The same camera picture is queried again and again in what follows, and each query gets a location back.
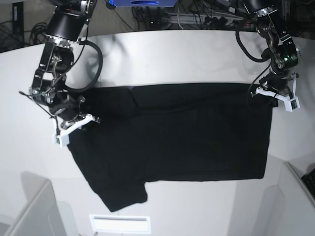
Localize black T-shirt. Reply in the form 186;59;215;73
67;83;272;212

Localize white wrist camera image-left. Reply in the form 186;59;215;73
53;114;100;148

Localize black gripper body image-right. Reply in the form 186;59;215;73
260;72;295;96

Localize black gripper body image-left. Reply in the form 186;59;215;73
48;94;86;123

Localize coiled black floor cables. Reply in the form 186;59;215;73
29;22;50;46

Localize blue box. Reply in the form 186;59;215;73
108;0;177;7

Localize black keyboard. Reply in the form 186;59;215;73
301;169;315;197

